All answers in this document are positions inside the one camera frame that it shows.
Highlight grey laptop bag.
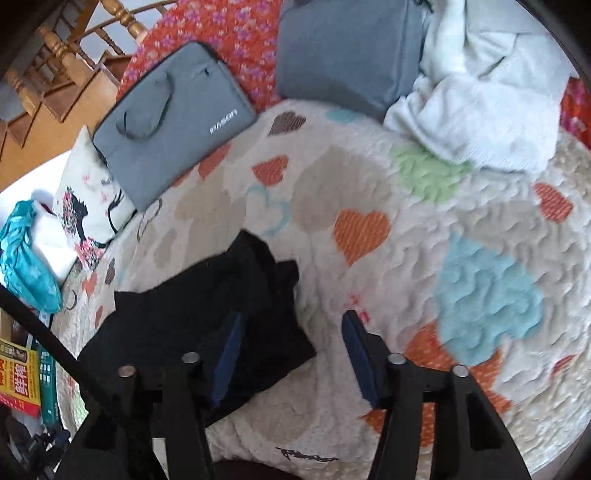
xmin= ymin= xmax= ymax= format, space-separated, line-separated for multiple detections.
xmin=91 ymin=41 xmax=258 ymax=212
xmin=274 ymin=0 xmax=435 ymax=123

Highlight red floral bedsheet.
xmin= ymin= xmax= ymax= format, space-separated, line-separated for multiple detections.
xmin=115 ymin=0 xmax=591 ymax=151

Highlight white towel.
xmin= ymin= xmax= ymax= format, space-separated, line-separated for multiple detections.
xmin=383 ymin=0 xmax=580 ymax=174

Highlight red and yellow book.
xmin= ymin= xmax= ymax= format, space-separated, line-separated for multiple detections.
xmin=0 ymin=338 xmax=43 ymax=418

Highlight black pants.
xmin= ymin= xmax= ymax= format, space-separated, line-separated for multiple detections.
xmin=76 ymin=229 xmax=318 ymax=428

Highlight white printed cushion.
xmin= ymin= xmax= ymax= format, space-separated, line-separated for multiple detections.
xmin=51 ymin=126 xmax=138 ymax=271

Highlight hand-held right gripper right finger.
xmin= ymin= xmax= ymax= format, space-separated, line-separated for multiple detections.
xmin=341 ymin=309 xmax=533 ymax=480

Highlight teal plastic bag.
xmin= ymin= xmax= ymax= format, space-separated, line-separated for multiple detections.
xmin=0 ymin=199 xmax=63 ymax=313

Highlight heart-patterned quilt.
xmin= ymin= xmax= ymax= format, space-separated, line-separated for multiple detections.
xmin=48 ymin=97 xmax=591 ymax=476

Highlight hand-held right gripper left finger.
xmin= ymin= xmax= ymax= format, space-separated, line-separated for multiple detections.
xmin=55 ymin=310 xmax=246 ymax=480

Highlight green box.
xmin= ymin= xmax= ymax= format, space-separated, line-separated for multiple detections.
xmin=36 ymin=342 xmax=58 ymax=428

